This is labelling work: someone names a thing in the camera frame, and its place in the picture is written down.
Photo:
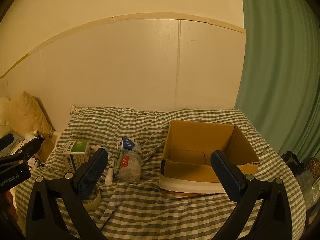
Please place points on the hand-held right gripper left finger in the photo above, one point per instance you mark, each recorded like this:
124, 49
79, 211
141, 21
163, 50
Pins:
92, 172

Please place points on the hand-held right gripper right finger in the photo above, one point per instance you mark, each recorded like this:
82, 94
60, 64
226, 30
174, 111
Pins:
225, 175

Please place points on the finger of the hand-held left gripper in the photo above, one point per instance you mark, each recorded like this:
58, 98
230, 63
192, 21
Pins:
28, 147
6, 141

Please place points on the person's left hand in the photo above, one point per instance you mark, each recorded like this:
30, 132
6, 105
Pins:
10, 202

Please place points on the white tube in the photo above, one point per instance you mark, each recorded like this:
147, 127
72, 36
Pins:
95, 147
109, 177

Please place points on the green white medicine box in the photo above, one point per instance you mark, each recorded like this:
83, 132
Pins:
76, 152

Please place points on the cream cushion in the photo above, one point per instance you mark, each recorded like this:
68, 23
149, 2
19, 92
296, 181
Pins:
4, 115

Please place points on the beige tape roll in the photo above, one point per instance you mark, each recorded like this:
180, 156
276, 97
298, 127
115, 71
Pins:
96, 200

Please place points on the beige pillow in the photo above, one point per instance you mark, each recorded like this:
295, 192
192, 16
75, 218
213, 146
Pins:
27, 115

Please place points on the clear plastic jar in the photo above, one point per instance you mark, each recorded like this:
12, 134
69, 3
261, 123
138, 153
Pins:
129, 167

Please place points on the blue white carton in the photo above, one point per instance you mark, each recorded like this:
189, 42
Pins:
127, 143

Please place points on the grey white checked blanket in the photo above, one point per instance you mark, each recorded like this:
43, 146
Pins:
140, 205

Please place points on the floral patterned sheet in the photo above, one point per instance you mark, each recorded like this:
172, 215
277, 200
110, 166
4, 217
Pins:
77, 109

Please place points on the dark patterned bag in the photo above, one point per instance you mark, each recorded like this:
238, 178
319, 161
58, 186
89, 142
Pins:
291, 161

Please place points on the clear plastic bag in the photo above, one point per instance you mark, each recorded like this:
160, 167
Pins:
308, 187

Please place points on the brown dotted bag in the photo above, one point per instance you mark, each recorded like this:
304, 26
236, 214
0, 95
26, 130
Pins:
313, 167

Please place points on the green curtain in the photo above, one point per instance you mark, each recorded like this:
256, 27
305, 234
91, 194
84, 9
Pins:
280, 67

